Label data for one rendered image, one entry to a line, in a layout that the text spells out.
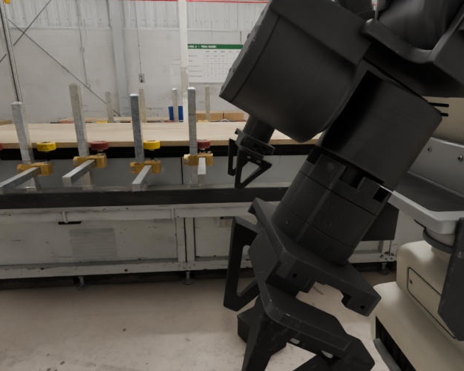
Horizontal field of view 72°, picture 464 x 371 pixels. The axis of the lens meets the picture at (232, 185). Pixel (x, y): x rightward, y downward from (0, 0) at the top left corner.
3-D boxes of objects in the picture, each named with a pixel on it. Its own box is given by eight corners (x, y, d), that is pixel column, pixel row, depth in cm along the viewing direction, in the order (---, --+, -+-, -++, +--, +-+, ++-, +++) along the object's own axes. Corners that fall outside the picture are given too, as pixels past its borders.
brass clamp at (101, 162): (104, 168, 147) (102, 157, 145) (73, 168, 146) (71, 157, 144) (107, 164, 153) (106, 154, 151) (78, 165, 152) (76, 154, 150)
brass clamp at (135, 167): (159, 173, 150) (158, 163, 148) (129, 174, 149) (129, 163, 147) (161, 170, 156) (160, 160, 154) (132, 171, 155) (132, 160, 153)
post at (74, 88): (91, 190, 151) (76, 83, 136) (84, 190, 151) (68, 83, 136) (94, 188, 154) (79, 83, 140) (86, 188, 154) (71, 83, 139)
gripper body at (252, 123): (241, 143, 58) (258, 106, 57) (233, 135, 68) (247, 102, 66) (271, 157, 60) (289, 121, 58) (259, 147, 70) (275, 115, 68)
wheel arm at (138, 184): (141, 193, 123) (140, 182, 121) (132, 193, 122) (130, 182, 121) (157, 165, 164) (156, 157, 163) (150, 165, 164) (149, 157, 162)
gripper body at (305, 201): (269, 283, 17) (348, 158, 15) (243, 214, 26) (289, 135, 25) (367, 327, 18) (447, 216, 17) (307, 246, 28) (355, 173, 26)
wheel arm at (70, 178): (72, 186, 120) (70, 175, 118) (62, 187, 119) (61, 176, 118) (106, 160, 161) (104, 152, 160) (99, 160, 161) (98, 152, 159)
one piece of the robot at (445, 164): (409, 236, 64) (429, 128, 58) (549, 341, 38) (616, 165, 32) (332, 239, 63) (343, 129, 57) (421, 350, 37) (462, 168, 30)
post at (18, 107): (39, 207, 151) (18, 101, 137) (32, 207, 151) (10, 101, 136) (43, 204, 155) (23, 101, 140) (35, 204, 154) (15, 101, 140)
